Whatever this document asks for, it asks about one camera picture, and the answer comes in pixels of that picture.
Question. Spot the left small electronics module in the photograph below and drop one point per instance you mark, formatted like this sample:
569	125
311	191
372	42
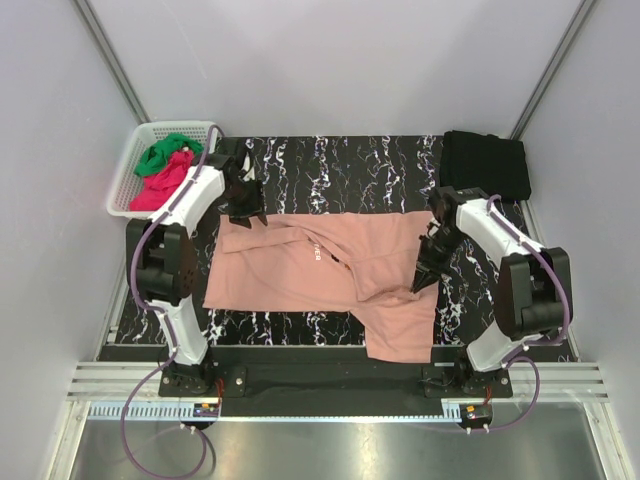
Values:
206	409

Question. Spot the red crumpled t-shirt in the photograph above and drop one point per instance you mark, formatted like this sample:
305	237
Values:
158	188

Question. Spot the right small electronics module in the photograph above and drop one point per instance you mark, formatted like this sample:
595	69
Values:
476	416

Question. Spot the pink printed t-shirt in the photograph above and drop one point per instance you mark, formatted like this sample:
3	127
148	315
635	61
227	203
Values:
363	264

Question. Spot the green crumpled t-shirt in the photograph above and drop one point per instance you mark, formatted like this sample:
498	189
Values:
156	157

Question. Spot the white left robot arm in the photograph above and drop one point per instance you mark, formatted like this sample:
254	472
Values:
162	259

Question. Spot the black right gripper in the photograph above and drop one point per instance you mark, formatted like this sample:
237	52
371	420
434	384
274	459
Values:
428	271

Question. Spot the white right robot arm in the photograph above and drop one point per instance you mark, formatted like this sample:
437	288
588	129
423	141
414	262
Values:
532	303

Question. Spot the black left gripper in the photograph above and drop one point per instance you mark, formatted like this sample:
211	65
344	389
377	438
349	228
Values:
254	207

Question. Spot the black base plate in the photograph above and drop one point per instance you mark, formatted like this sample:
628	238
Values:
327	389

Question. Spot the small electronics module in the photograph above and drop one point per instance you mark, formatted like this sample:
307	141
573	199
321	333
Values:
476	416
206	409

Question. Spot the black folded t-shirt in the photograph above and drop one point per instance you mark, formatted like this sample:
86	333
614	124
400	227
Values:
495	165

